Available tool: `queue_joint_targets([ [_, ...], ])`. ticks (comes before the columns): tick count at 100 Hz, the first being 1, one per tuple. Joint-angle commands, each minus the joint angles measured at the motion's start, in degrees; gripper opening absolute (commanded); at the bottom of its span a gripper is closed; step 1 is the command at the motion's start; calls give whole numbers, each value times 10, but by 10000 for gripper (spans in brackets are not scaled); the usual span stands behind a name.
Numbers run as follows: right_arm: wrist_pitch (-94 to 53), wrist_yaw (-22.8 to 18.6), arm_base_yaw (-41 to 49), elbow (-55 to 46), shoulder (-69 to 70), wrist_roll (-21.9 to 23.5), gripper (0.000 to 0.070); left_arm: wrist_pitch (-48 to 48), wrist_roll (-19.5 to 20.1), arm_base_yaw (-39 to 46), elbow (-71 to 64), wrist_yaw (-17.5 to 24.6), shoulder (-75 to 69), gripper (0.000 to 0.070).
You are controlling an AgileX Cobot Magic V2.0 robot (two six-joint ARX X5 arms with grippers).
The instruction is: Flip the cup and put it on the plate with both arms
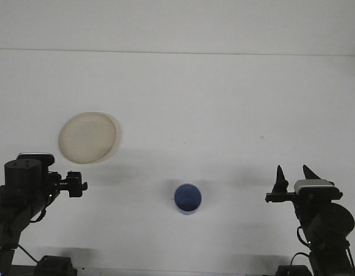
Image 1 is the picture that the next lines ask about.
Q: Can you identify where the pale blue cup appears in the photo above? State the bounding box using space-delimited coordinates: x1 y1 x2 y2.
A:
173 183 203 216

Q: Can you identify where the pale round plate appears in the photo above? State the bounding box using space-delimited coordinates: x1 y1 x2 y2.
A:
58 111 118 165

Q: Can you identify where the grey camera box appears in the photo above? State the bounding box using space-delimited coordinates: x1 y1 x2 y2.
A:
293 179 339 200
17 152 56 165

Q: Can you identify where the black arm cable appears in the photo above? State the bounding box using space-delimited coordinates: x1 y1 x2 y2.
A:
290 225 312 268
17 208 48 264

